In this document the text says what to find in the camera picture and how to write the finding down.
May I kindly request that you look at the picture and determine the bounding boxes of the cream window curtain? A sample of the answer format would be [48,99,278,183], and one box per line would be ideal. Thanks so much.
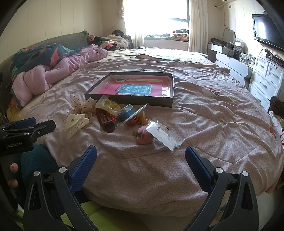
[189,0,208,53]

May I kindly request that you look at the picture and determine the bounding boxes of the pink fluffy pompom clip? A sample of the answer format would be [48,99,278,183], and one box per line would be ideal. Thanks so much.
[133,126,154,144]

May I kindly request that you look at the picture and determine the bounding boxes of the heart shaped mirror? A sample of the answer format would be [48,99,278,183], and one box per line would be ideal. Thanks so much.
[222,28,235,44]

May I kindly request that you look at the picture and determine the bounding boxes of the dark shallow cardboard box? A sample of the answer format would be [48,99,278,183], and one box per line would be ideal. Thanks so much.
[85,71,174,107]

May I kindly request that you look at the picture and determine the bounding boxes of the dark red hair clip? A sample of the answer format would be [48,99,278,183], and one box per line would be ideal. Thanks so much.
[95,108,115,133]

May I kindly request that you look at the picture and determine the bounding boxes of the wall mounted television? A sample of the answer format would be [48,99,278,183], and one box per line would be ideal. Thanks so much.
[252,14,283,52]

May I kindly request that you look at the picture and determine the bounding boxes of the polka dot fabric bow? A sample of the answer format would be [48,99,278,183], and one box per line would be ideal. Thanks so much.
[69,95,97,118]

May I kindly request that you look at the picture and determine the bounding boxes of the clear case with hairpins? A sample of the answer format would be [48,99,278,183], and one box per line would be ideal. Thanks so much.
[116,104,134,122]

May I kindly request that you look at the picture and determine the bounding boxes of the white air conditioner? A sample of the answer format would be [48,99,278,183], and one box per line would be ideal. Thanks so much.
[222,0,234,3]

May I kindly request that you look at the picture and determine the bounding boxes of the cream white claw clip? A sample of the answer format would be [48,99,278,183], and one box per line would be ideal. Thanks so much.
[64,114,90,139]

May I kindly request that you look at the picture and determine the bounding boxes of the person left hand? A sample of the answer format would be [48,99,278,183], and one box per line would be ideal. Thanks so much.
[8,163,19,188]

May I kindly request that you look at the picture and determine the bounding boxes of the white drawer dresser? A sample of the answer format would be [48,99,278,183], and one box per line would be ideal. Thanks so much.
[248,56,283,111]

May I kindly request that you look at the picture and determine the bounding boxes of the dark floral duvet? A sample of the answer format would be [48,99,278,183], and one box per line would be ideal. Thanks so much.
[10,43,80,78]

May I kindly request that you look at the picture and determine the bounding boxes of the clothes on window sill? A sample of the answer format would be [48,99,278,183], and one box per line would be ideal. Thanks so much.
[155,28,189,41]

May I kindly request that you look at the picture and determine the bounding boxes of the pink quilted blanket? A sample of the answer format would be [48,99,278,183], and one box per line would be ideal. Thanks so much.
[11,44,108,109]

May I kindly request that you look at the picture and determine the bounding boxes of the bag of yellow rings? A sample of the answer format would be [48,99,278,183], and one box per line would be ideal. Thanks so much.
[95,95,122,116]

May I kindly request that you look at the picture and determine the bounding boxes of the pile of clothes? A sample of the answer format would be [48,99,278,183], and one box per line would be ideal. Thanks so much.
[87,29,134,52]

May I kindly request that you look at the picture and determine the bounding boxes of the white vanity desk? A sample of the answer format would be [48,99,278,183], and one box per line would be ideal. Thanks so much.
[207,42,252,88]

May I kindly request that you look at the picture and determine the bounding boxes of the grey padded headboard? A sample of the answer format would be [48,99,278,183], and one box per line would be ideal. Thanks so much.
[1,30,89,74]

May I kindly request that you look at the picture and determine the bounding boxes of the clear bag red earrings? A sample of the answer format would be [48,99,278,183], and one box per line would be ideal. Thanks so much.
[120,103,149,127]

